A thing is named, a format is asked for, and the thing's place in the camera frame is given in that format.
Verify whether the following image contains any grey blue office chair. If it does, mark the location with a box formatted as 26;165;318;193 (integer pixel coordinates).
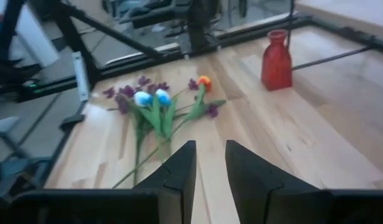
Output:
0;116;54;202

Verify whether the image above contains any purple artificial flower bunch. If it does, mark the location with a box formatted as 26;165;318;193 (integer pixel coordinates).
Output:
102;75;220;119

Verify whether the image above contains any white artificial tulip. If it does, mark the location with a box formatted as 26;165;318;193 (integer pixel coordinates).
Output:
153;88;179;162
128;91;154;187

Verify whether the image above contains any wooden shelf with black legs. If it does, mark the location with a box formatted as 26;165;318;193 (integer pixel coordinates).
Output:
284;0;383;72

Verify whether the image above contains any red glass vase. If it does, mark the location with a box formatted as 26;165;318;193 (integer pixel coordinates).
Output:
260;29;294;92

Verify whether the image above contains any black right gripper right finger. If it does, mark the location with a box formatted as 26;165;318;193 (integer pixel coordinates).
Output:
225;139;333;224

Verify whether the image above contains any yellow-orange artificial tulip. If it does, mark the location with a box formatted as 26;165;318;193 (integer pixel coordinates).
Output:
111;75;228;190

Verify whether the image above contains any black table clamp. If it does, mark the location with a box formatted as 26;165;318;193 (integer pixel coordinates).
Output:
59;114;86;132

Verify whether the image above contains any white panel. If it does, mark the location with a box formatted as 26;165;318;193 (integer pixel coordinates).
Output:
15;4;60;67

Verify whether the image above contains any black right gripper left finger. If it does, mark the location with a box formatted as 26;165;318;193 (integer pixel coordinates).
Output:
132;139;197;224

